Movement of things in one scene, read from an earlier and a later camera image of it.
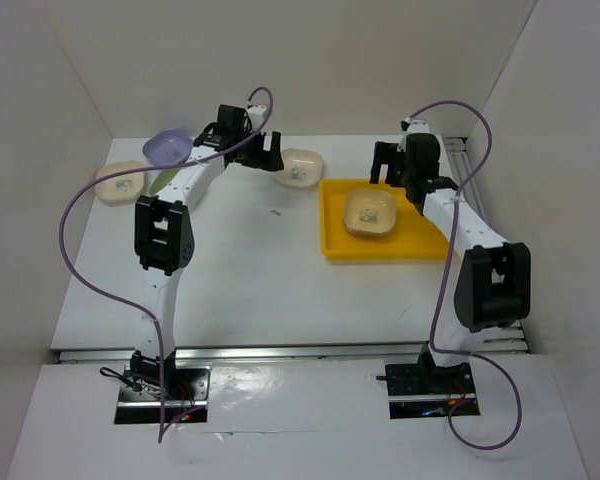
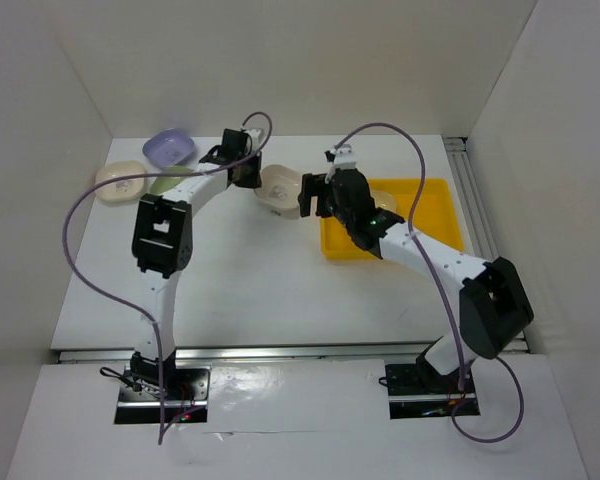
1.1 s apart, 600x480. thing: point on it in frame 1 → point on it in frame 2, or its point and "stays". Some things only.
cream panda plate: (303, 167) → (279, 190)
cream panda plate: (121, 189) stays
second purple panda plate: (168, 146) stays
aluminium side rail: (507, 339) stays
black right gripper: (386, 153) → (314, 185)
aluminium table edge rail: (284, 353) stays
